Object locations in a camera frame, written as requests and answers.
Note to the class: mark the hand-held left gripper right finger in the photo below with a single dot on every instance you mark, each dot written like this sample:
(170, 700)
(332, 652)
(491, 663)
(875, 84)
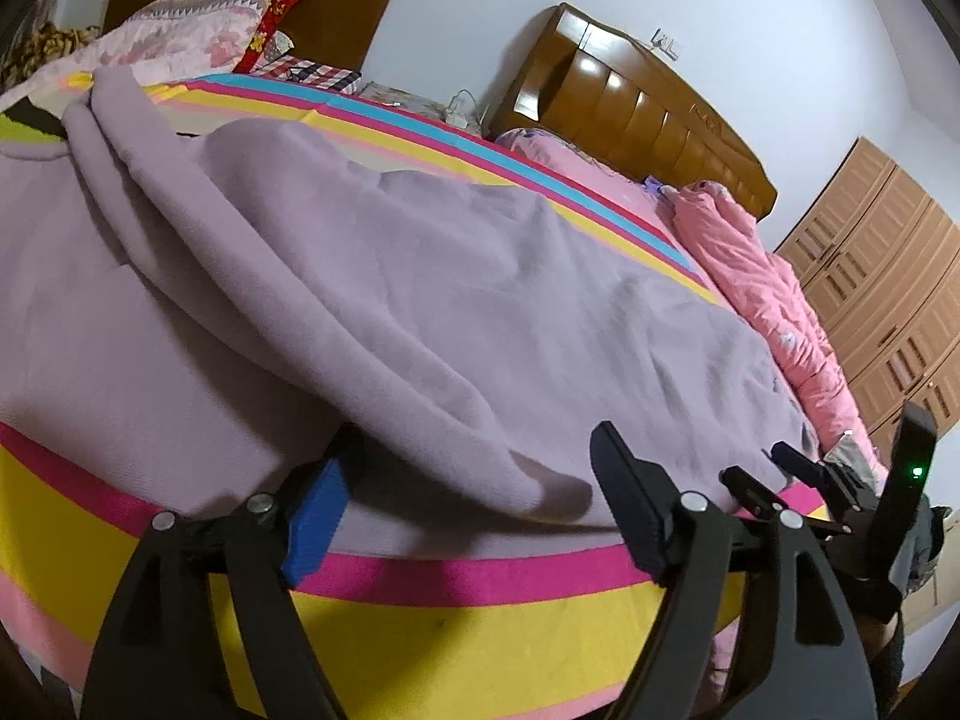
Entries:
(637, 510)

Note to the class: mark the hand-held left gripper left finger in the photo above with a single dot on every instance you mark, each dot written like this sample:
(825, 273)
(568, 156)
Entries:
(315, 521)

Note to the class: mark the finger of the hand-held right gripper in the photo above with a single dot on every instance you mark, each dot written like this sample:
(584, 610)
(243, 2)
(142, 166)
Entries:
(802, 465)
(754, 491)

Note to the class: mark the lilac knit sweater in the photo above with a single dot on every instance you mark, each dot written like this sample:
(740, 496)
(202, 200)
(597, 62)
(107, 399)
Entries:
(375, 277)

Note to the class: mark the person's right forearm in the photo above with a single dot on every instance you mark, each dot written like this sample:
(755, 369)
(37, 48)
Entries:
(889, 667)

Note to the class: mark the pink padded quilt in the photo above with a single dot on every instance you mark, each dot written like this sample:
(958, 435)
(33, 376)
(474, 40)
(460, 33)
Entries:
(757, 292)

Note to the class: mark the colourful striped blanket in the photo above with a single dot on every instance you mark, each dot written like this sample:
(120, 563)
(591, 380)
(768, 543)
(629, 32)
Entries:
(487, 630)

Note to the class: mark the light brown wardrobe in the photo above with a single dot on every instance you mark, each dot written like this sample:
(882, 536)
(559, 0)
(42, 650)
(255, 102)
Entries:
(885, 255)

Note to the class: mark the small purple item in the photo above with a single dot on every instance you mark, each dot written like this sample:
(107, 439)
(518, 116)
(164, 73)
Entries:
(658, 187)

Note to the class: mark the pink bed sheet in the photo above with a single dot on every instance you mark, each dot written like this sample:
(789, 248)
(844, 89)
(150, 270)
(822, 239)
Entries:
(577, 165)

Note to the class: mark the glossy wooden headboard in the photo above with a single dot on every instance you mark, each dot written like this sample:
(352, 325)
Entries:
(637, 105)

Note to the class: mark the pale floral cloth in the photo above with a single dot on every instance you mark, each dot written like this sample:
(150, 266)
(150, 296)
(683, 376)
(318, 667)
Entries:
(405, 99)

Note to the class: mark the plaid cloth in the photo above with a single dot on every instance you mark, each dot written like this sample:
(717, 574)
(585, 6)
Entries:
(322, 75)

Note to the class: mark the dark brown headboard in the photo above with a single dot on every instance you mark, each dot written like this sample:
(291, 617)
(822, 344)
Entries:
(352, 15)

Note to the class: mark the pink floral quilt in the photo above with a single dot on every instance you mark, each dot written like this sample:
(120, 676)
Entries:
(172, 30)

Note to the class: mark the leopard print cloth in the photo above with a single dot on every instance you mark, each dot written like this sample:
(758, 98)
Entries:
(37, 52)

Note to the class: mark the white wall socket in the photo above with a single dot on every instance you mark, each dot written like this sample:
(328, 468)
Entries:
(666, 43)

